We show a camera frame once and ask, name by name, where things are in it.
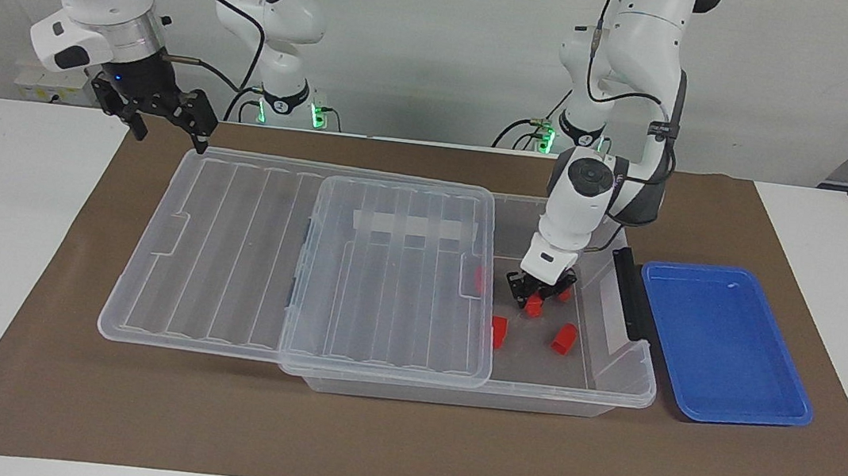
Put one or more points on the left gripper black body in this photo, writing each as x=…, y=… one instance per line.
x=542, y=283

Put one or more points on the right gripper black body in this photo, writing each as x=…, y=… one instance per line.
x=133, y=89

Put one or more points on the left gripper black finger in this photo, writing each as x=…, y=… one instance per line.
x=552, y=289
x=520, y=293

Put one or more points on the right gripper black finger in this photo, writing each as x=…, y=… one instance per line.
x=135, y=121
x=201, y=117

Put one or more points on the red block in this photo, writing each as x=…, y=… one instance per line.
x=498, y=333
x=563, y=338
x=568, y=294
x=534, y=306

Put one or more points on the clear plastic box lid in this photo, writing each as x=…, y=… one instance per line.
x=231, y=248

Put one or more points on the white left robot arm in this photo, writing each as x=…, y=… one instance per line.
x=638, y=39

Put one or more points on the black box latch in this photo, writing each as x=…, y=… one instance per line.
x=631, y=294

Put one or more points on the clear plastic storage box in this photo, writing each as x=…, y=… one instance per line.
x=536, y=371

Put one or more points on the blue plastic tray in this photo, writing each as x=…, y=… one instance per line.
x=723, y=344

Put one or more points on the white power strip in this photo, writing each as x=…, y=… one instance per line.
x=50, y=88

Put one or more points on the brown table mat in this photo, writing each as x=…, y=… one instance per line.
x=369, y=439

